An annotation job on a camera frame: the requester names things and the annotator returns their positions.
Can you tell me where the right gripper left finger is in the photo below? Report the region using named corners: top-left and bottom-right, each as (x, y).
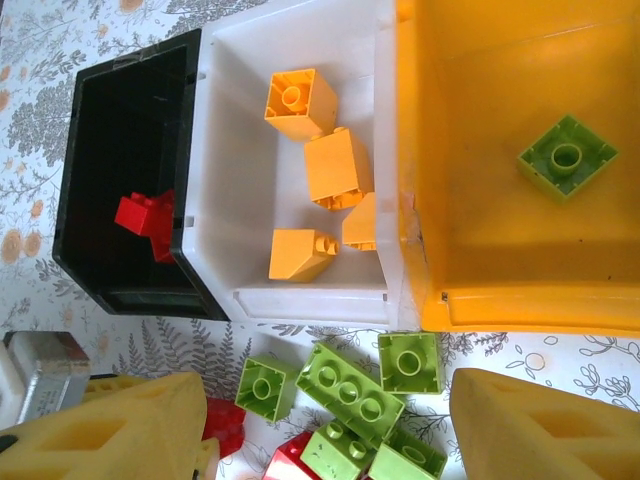
top-left (0, 370), bottom-right (221, 480)

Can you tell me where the red lego brick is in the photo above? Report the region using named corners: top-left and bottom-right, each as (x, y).
top-left (202, 397), bottom-right (248, 459)
top-left (114, 192), bottom-right (161, 236)
top-left (262, 430), bottom-right (321, 480)
top-left (149, 188), bottom-right (177, 265)

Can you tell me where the black plastic bin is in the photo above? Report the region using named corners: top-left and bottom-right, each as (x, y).
top-left (51, 28), bottom-right (231, 322)

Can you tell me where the long green lego brick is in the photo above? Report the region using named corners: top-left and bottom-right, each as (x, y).
top-left (294, 342), bottom-right (406, 449)

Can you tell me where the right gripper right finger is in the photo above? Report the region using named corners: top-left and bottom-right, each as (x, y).
top-left (449, 367), bottom-right (640, 480)

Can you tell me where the orange lego brick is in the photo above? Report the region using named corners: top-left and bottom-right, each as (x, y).
top-left (268, 228), bottom-right (341, 284)
top-left (263, 68), bottom-right (340, 144)
top-left (303, 127), bottom-right (376, 213)
top-left (341, 192), bottom-right (377, 251)

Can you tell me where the floral patterned table cover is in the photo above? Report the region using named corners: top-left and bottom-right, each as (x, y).
top-left (0, 0), bottom-right (640, 480)

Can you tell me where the orange plastic bin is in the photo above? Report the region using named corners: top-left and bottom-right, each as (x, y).
top-left (394, 0), bottom-right (640, 336)

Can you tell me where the white plastic bin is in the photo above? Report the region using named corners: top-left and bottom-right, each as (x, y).
top-left (180, 0), bottom-right (404, 331)

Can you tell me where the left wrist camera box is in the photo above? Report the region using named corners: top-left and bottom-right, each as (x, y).
top-left (0, 330), bottom-right (92, 426)

